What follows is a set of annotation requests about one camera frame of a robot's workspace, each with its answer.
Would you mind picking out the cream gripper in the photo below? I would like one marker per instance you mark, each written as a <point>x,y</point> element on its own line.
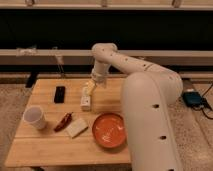
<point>86,99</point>

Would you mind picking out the white ceramic cup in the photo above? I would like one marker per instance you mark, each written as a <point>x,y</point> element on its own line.
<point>34,116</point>

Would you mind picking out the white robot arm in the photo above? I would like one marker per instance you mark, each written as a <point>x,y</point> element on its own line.
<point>146,93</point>

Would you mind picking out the orange ceramic bowl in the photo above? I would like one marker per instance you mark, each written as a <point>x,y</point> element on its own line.
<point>108,130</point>

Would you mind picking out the red chili pepper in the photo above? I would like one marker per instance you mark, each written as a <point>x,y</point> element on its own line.
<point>64,122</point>

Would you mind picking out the black rectangular phone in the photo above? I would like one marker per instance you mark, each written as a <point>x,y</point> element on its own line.
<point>59,94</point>

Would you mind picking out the wooden table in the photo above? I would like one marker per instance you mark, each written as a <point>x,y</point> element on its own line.
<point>31,147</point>

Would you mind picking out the blue power box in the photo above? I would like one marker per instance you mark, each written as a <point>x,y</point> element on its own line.
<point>192,99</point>

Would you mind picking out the black table leg bracket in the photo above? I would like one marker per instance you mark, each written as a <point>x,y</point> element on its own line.
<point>32,79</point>

